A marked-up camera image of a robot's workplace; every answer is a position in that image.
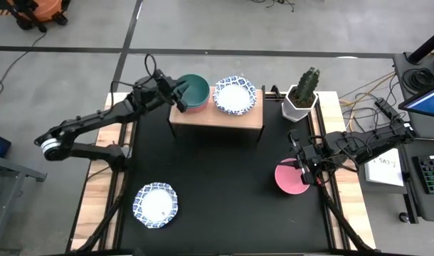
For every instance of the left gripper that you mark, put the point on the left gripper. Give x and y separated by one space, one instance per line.
182 106

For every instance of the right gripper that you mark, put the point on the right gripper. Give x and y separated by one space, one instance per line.
308 177

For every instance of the green plastic bowl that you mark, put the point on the green plastic bowl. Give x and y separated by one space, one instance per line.
197 90

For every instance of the pink plastic bowl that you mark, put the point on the pink plastic bowl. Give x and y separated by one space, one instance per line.
288 179

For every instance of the blue patterned paper bowl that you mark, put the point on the blue patterned paper bowl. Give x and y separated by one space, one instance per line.
235 96
155 205

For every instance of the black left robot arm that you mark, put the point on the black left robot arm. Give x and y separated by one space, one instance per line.
92 119

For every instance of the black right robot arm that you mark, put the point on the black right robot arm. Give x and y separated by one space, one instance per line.
373 142

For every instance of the wooden shelf with black legs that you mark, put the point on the wooden shelf with black legs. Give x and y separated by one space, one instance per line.
217 119

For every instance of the cactus in white pot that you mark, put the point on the cactus in white pot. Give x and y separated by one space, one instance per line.
295 110

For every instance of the black table mat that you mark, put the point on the black table mat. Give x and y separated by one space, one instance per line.
220 185

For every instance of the white paper sheet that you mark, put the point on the white paper sheet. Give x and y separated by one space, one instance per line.
384 170

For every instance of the black power strip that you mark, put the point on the black power strip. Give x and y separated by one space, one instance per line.
387 108

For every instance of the backlit keyboard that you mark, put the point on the backlit keyboard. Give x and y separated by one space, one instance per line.
432 174

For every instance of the grey equipment desk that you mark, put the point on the grey equipment desk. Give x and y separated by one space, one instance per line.
427 206

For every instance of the monitor with blue screen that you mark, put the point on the monitor with blue screen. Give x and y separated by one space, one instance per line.
428 103

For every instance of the orange shop vacuum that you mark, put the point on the orange shop vacuum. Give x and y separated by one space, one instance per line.
42 9

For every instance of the black pole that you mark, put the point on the black pole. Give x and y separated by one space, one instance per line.
428 46

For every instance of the grey metal stand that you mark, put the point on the grey metal stand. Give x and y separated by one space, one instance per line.
21 170

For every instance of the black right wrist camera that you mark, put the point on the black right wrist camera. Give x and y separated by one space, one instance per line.
313 154

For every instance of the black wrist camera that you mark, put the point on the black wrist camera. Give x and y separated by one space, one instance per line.
144 91
313 154

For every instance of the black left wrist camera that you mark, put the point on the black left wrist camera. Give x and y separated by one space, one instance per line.
144 91

